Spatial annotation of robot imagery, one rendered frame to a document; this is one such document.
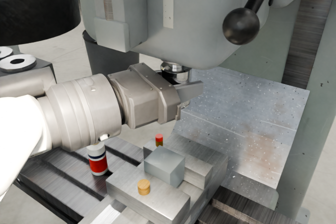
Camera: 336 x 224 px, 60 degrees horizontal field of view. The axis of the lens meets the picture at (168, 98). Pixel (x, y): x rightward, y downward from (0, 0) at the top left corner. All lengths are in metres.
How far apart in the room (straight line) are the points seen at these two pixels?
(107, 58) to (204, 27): 2.08
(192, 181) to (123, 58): 1.85
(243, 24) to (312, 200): 1.85
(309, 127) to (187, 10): 0.62
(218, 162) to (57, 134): 0.39
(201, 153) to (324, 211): 1.42
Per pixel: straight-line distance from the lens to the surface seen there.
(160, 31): 0.31
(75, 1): 0.19
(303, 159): 0.91
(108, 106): 0.36
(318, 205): 2.04
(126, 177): 0.57
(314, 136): 0.86
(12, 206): 2.04
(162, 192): 0.54
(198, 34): 0.29
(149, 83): 0.40
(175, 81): 0.42
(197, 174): 0.58
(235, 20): 0.24
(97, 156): 0.69
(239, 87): 0.82
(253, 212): 0.68
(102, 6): 0.30
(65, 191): 0.72
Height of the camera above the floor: 1.46
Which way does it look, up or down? 33 degrees down
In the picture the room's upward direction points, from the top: straight up
